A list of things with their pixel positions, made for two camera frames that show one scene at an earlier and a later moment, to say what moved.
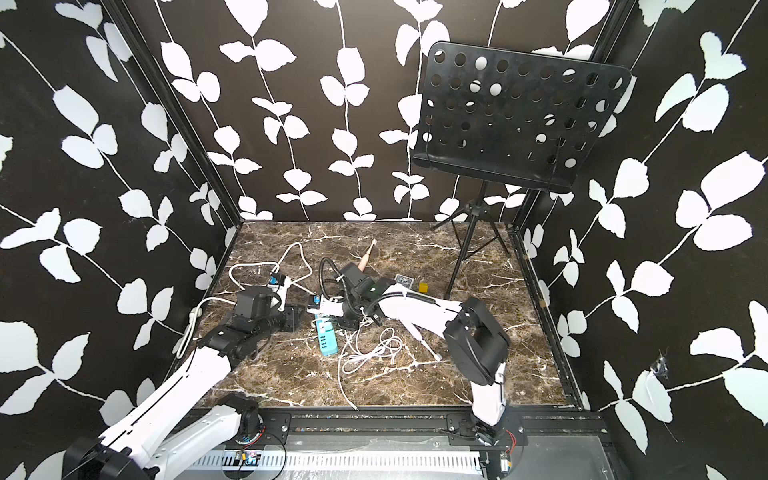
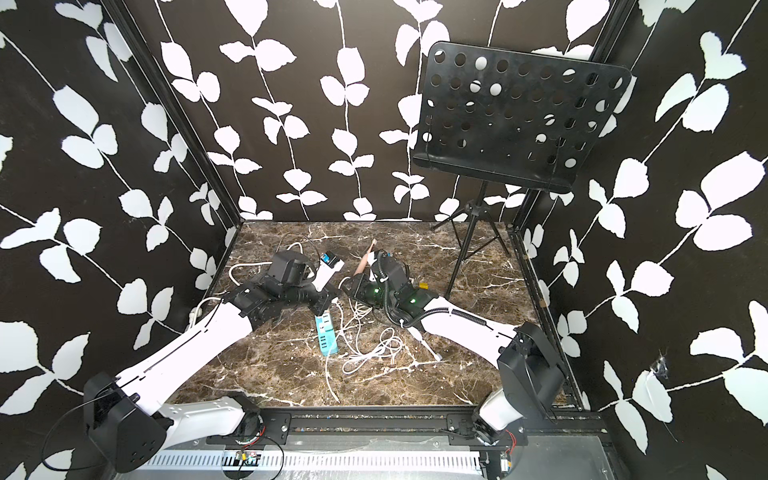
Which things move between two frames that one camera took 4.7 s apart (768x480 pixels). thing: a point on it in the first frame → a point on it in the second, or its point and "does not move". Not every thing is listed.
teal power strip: [327, 336] does not move
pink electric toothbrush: [365, 258] does not move
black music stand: [511, 116] does not move
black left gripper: [293, 317] → [326, 296]
